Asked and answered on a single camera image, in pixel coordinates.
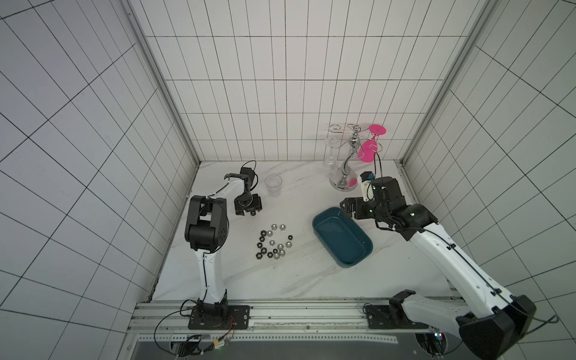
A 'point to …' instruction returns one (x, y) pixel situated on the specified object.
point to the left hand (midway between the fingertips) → (250, 213)
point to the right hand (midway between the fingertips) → (344, 202)
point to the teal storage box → (341, 238)
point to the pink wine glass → (370, 148)
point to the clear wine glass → (330, 165)
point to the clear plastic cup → (273, 182)
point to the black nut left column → (262, 238)
